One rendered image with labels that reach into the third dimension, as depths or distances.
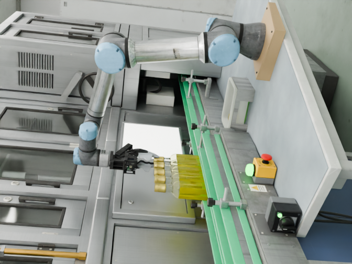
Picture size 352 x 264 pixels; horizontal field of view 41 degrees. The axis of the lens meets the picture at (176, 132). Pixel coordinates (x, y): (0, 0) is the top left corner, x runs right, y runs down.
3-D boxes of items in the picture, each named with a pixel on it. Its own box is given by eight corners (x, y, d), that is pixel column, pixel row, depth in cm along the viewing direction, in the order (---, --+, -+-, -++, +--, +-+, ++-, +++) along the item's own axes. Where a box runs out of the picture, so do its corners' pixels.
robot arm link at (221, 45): (237, 23, 182) (96, 33, 184) (241, 36, 169) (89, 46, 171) (237, 52, 188) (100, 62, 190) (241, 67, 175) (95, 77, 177)
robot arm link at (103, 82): (106, 20, 193) (80, 120, 217) (102, 28, 183) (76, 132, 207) (134, 29, 195) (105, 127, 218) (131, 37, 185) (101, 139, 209)
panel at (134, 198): (180, 131, 276) (121, 125, 273) (180, 126, 275) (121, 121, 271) (195, 224, 195) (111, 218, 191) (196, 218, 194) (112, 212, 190)
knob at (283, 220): (291, 229, 144) (294, 236, 141) (277, 228, 144) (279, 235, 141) (295, 217, 142) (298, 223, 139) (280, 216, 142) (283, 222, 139)
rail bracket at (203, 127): (214, 148, 217) (187, 146, 216) (220, 114, 210) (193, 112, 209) (215, 151, 215) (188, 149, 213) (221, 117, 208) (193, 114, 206)
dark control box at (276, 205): (289, 218, 152) (264, 217, 151) (295, 197, 149) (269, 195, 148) (297, 234, 145) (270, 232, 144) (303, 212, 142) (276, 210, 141)
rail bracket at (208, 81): (216, 99, 277) (178, 95, 275) (221, 72, 270) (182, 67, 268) (218, 102, 273) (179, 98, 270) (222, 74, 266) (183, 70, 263)
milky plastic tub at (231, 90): (238, 120, 233) (220, 119, 232) (246, 77, 223) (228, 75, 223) (244, 135, 217) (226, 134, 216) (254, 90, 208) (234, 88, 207)
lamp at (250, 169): (251, 172, 175) (243, 172, 174) (253, 161, 173) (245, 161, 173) (254, 178, 171) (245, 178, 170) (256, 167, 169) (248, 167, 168)
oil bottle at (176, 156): (214, 167, 216) (167, 163, 214) (216, 156, 214) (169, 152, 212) (216, 173, 211) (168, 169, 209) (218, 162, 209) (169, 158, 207)
